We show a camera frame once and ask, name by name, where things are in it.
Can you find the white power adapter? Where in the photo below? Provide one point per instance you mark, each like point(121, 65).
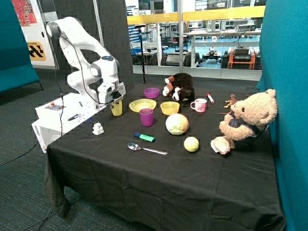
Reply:
point(97, 129)

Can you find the yellow plastic cup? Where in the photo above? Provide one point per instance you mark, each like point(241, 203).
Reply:
point(117, 110)

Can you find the metal spoon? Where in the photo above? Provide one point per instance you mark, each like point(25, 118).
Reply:
point(136, 147)

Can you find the black tablecloth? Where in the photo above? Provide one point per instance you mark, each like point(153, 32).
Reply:
point(180, 191)

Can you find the yellow tennis ball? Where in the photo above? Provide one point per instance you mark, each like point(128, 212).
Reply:
point(191, 144)

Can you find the purple plastic cup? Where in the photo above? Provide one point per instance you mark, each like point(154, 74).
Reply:
point(146, 116)

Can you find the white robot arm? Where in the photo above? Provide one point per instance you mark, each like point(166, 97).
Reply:
point(96, 78)

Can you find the black tripod stand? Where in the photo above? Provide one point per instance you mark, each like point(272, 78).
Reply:
point(139, 28)

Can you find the red white marker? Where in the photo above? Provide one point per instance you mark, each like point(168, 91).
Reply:
point(210, 98)

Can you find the yellow black sign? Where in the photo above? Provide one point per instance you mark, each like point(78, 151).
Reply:
point(36, 51)

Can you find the teal sofa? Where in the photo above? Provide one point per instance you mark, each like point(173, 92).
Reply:
point(16, 69)

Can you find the beige teddy bear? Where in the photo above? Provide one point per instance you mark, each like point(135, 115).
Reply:
point(250, 118)

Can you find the green highlighter pen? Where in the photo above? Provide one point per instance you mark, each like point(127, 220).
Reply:
point(144, 137)

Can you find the yellow plastic plate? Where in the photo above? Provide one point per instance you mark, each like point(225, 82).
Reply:
point(139, 104)

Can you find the yellow plastic bowl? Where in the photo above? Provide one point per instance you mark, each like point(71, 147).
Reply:
point(170, 107)

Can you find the pink mug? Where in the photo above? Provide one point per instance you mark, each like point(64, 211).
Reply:
point(199, 105)

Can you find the purple plastic bowl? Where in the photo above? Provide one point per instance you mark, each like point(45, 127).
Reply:
point(151, 93)

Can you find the brown toy lizard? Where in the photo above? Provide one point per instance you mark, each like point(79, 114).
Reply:
point(230, 102)

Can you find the red wall poster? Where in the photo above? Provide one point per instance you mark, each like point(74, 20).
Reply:
point(24, 12)

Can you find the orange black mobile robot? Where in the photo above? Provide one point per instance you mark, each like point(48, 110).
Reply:
point(247, 58)

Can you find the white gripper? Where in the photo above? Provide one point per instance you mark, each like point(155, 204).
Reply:
point(111, 93)

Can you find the brown plush dog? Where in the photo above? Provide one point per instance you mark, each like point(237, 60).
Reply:
point(180, 88)

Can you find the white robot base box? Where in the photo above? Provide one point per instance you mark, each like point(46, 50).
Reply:
point(60, 116)

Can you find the teal partition wall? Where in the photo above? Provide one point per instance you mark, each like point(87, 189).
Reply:
point(284, 60)

